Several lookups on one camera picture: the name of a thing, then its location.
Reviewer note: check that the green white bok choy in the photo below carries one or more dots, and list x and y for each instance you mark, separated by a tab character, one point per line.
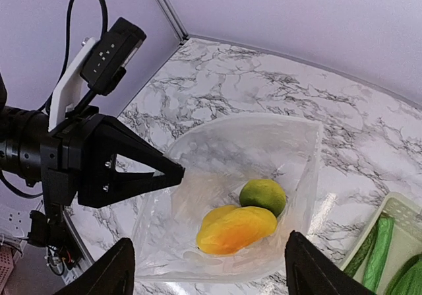
407	280

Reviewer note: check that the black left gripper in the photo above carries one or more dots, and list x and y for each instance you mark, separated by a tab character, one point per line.
75	163

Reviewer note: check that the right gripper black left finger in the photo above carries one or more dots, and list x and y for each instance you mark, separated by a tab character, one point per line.
112	273

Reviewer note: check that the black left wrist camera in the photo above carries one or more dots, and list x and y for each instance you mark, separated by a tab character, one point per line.
105	66

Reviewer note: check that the dark green cucumber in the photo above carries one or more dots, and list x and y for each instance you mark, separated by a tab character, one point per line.
362	252

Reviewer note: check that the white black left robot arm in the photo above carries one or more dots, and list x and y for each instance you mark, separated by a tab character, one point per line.
22	133

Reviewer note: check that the left aluminium corner post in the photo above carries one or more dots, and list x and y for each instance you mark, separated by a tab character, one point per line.
174	21

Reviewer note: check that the yellow orange mango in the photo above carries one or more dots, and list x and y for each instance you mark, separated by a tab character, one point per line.
227	229

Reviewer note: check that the yellow green lime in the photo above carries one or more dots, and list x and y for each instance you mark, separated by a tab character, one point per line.
264	193

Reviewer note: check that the pale green perforated basket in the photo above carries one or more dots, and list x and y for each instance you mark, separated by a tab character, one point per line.
397	227

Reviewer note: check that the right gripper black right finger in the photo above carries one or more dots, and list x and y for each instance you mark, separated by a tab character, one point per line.
309	271

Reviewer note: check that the clear zip top bag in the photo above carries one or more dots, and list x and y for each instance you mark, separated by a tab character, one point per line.
219	158

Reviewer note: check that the light green leafy vegetable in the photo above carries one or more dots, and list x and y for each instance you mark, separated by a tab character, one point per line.
376	264

